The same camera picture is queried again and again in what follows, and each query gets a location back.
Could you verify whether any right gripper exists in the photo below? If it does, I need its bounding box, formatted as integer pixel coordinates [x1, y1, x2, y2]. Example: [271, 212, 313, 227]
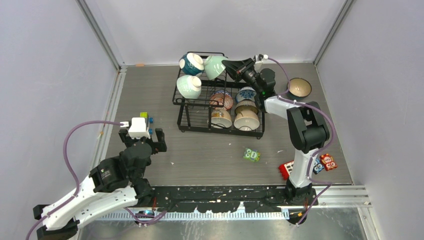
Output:
[221, 58, 263, 94]

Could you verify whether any mint green bowl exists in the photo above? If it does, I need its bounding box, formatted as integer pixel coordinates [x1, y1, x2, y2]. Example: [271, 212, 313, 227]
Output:
[203, 55, 228, 80]

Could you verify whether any teal bowl tan interior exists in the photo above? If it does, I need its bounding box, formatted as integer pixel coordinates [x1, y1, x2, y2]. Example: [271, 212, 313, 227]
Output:
[287, 77, 312, 99]

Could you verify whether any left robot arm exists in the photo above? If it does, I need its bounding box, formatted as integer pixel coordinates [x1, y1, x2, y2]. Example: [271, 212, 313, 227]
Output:
[33, 128, 167, 240]

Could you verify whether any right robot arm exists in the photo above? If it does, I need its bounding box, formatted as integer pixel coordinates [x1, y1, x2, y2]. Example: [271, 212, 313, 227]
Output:
[222, 58, 330, 205]

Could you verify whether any yellow blue toy block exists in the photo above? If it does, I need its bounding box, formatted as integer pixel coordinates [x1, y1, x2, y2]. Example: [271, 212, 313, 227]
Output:
[139, 112, 154, 136]

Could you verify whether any blue white patterned bowl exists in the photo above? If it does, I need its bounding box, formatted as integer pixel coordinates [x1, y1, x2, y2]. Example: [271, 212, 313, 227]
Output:
[235, 86, 257, 104]

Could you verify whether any red patterned bowl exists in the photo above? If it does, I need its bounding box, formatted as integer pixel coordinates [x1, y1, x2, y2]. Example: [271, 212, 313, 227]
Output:
[209, 92, 234, 111]

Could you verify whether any brown rimmed stacked bowl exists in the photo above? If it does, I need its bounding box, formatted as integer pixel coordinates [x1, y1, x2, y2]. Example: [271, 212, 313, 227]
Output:
[234, 99, 259, 115]

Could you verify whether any dark teal bowl white foot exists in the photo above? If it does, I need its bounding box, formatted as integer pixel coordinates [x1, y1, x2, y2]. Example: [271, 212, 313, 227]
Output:
[178, 52, 205, 77]

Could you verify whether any pale mint bowl front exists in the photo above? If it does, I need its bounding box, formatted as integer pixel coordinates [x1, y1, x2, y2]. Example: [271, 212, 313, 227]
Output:
[176, 75, 202, 99]

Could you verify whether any cream bowl left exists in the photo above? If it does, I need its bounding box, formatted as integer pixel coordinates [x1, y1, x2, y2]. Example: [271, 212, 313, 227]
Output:
[210, 108, 233, 129]

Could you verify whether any cream bowl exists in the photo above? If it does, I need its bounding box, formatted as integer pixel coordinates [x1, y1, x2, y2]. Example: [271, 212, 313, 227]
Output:
[233, 110, 260, 131]
[210, 108, 233, 129]

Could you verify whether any cream bowl right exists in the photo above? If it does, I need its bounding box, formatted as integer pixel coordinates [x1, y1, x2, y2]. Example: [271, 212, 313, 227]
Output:
[233, 110, 260, 131]

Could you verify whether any green owl block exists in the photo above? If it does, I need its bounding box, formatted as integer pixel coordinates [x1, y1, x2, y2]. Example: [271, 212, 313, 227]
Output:
[243, 148, 261, 162]

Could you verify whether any red grid block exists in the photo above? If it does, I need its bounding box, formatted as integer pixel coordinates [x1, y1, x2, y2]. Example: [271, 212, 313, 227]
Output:
[278, 160, 294, 181]

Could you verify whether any dark blue owl block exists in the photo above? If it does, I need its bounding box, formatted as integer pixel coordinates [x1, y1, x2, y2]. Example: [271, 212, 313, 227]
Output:
[312, 158, 325, 175]

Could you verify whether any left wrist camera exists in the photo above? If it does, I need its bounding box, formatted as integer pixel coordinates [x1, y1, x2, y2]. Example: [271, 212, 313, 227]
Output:
[120, 117, 151, 140]

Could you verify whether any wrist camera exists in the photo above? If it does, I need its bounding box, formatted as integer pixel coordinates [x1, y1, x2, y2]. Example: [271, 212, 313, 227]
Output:
[253, 54, 269, 65]
[120, 117, 151, 140]

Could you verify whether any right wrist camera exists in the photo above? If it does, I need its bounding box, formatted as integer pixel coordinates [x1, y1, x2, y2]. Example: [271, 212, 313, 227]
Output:
[253, 54, 269, 65]

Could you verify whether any black wire dish rack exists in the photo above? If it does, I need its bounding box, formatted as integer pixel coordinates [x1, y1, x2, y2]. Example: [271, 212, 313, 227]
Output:
[172, 51, 265, 139]

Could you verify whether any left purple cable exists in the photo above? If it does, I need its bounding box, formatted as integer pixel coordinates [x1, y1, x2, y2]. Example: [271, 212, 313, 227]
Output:
[24, 120, 130, 240]

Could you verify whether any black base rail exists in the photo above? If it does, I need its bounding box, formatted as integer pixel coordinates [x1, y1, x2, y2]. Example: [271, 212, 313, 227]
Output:
[142, 185, 317, 214]

